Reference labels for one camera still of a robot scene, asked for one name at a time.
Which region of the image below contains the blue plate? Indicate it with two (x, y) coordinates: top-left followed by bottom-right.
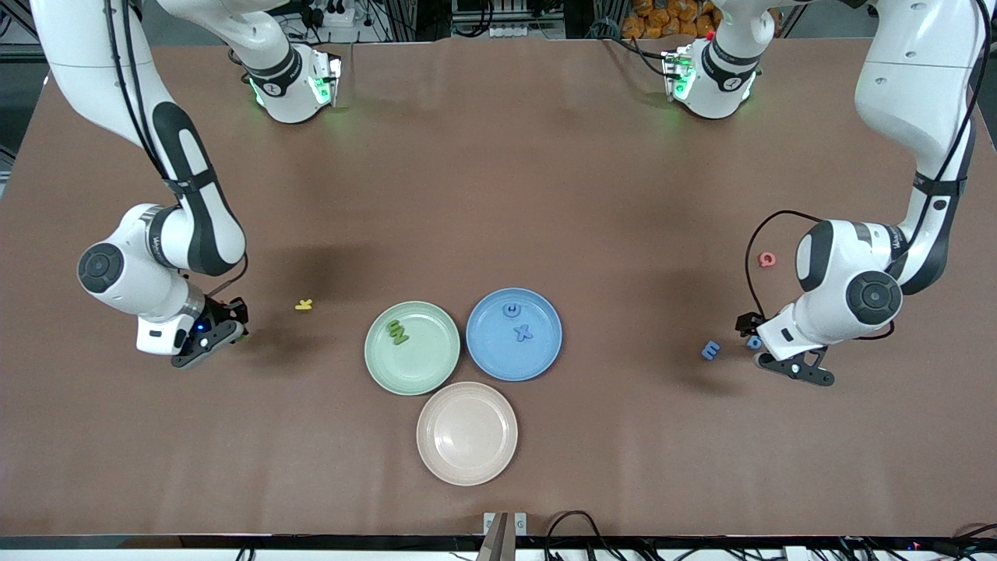
(466, 288), (563, 383)

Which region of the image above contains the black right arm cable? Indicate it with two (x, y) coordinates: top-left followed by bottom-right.
(105, 0), (249, 301)

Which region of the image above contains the small metal bracket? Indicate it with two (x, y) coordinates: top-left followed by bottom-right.
(483, 512), (528, 537)

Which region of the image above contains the black cable bundle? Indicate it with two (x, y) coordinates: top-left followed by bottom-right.
(544, 510), (624, 561)

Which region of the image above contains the orange objects pile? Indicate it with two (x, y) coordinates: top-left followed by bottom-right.
(623, 0), (721, 40)

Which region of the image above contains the beige plate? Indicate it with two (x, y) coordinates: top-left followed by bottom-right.
(416, 382), (519, 487)

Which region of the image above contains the green plate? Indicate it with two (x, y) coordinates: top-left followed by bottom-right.
(365, 301), (461, 397)

